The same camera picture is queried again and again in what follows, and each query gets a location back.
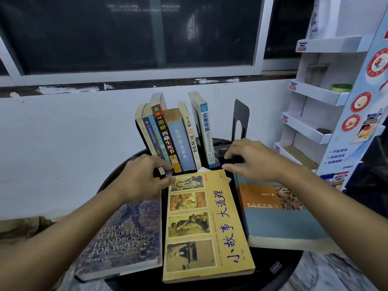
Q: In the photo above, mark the person's left hand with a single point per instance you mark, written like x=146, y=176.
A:
x=139, y=181

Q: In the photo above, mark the person's right hand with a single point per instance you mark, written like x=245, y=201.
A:
x=263, y=163

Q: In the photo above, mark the person's right thumb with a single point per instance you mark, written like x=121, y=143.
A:
x=232, y=168

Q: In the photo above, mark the person's left thumb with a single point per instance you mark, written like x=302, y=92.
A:
x=169, y=181

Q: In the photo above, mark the person's left forearm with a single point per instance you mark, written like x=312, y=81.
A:
x=60, y=242

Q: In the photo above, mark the person's right forearm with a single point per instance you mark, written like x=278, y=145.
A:
x=339, y=221

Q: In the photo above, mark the row of standing books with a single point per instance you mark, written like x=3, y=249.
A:
x=178, y=139

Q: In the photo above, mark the black metal bookend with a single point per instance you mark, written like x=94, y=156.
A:
x=241, y=118

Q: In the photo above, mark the yellow picture-cover paperback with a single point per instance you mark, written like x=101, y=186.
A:
x=206, y=227

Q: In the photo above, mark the blue and orange paperback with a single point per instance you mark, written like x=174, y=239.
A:
x=272, y=215

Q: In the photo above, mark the purple grey handbook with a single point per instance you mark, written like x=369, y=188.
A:
x=127, y=239

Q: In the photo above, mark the white label sticker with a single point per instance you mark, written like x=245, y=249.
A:
x=275, y=267

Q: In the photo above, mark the white cardboard display shelf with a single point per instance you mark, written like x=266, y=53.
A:
x=330, y=96

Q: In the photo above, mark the clear glass cup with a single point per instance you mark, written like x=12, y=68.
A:
x=316, y=75

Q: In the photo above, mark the green tape roll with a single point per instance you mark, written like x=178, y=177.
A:
x=341, y=88

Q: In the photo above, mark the white framed window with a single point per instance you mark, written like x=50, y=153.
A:
x=127, y=36

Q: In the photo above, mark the white packet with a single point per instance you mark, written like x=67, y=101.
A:
x=324, y=15

